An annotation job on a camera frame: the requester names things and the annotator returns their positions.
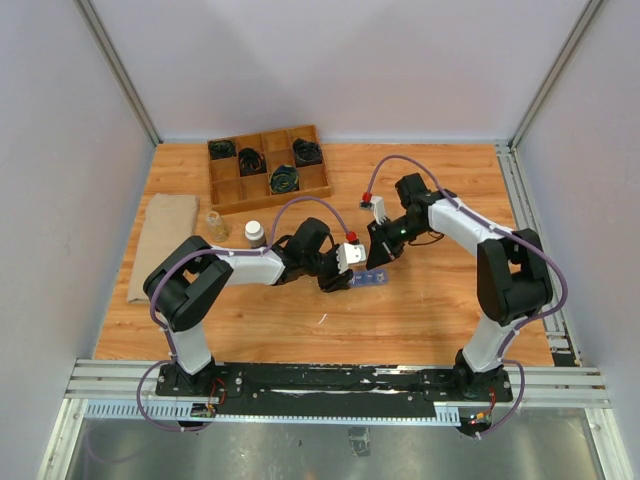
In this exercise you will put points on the brown bottle with white cap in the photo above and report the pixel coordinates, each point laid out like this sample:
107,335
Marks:
255,234

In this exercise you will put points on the clear jar of yellow pills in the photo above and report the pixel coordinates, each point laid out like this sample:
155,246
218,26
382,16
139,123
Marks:
217,227

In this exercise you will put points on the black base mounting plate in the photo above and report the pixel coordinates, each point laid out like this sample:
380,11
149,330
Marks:
332,391

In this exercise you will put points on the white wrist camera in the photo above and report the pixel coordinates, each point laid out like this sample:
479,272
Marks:
348,255
375,205

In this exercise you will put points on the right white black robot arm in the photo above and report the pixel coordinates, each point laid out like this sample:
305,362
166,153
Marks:
512,276

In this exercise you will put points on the blue weekly pill organizer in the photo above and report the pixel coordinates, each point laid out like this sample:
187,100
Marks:
369,278

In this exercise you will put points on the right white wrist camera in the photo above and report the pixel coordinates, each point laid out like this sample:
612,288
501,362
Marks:
375,205

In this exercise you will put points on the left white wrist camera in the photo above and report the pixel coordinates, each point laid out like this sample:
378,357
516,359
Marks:
348,255

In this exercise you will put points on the folded beige cloth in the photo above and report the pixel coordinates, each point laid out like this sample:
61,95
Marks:
168,221

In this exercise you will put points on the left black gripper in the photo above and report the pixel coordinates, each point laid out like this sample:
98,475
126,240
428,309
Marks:
341,282

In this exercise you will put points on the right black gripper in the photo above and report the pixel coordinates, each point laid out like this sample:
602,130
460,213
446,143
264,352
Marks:
382,250

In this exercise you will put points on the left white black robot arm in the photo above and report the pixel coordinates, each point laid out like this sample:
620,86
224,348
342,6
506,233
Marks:
184,287

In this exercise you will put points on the grey slotted cable duct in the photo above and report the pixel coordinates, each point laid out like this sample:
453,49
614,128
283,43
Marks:
189,411

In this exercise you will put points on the wooden compartment tray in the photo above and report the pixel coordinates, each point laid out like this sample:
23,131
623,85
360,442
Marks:
266,169

